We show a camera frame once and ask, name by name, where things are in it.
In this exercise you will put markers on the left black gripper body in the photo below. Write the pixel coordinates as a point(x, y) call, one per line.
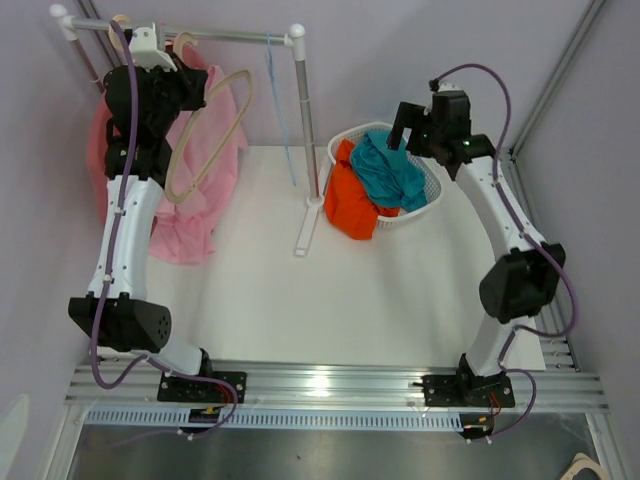
point(173, 92)

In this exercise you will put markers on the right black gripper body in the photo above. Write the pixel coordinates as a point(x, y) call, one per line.
point(427, 137)

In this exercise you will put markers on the teal t shirt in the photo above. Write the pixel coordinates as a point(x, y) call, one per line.
point(389, 178)

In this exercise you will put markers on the pink t shirt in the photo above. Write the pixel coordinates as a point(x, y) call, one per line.
point(180, 239)

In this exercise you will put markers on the beige hanger with red shirt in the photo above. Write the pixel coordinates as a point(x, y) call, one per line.
point(118, 31)

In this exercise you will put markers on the dusty red t shirt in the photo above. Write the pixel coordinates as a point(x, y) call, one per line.
point(95, 153)

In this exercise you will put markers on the beige hanger with teal shirt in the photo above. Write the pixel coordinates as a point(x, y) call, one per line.
point(203, 168)

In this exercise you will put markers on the orange t shirt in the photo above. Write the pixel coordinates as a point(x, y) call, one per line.
point(347, 206)

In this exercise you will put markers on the blue wire hanger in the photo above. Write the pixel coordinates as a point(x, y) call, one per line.
point(278, 108)

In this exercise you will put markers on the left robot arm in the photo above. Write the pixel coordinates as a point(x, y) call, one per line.
point(115, 312)

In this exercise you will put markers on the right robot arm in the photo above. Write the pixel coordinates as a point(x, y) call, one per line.
point(524, 277)

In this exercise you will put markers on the beige hanger on floor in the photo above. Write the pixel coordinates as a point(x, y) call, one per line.
point(582, 462)

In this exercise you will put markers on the white perforated plastic basket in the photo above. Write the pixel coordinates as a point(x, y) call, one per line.
point(432, 187)

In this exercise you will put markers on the white metal clothes rack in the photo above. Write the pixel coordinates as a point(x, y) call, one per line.
point(295, 40)

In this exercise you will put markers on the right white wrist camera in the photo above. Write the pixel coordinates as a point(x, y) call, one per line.
point(444, 89)

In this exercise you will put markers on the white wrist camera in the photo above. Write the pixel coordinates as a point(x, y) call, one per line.
point(444, 89)
point(147, 48)

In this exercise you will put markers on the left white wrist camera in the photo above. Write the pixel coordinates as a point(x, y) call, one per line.
point(147, 48)

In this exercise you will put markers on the left aluminium frame post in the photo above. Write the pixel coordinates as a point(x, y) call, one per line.
point(89, 10)

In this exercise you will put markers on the aluminium frame post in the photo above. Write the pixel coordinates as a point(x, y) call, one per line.
point(568, 56)
point(89, 10)

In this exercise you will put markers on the right aluminium frame post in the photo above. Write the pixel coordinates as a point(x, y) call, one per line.
point(568, 56)

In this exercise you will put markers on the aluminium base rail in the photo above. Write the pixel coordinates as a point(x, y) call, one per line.
point(326, 387)

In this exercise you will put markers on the white slotted cable duct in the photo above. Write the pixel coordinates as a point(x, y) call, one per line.
point(260, 418)

